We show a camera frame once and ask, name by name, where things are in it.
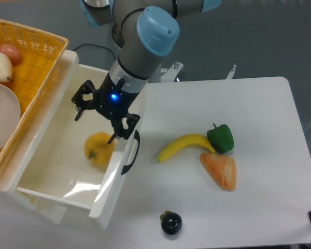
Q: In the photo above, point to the pink peach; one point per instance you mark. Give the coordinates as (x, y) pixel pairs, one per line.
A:
(12, 52)

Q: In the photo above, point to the yellow woven basket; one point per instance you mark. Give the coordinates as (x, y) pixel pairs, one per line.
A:
(41, 51)

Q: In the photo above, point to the yellow banana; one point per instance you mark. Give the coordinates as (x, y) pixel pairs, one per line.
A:
(192, 139)

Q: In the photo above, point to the white plate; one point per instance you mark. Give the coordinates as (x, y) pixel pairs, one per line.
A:
(9, 114)

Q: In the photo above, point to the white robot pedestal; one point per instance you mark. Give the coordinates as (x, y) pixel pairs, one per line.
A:
(170, 74)

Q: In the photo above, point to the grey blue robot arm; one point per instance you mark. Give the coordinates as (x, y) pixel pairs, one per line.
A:
(147, 33)

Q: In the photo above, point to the open white upper drawer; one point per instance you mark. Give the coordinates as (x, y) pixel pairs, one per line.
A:
(70, 187)

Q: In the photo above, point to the dark purple mangosteen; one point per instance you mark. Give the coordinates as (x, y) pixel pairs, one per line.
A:
(171, 222)

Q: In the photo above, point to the orange bread wedge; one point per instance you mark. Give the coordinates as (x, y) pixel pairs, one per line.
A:
(222, 168)

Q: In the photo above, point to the green bell pepper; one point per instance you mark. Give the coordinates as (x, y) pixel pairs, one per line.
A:
(221, 138)

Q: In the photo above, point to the white drawer cabinet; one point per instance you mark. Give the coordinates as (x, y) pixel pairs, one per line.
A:
(16, 155)

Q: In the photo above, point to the yellow bell pepper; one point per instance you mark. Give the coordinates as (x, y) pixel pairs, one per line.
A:
(97, 149)

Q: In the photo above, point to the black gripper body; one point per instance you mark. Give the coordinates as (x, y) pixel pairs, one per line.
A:
(113, 102)

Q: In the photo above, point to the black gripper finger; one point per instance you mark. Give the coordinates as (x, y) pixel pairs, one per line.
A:
(123, 127)
(87, 88)

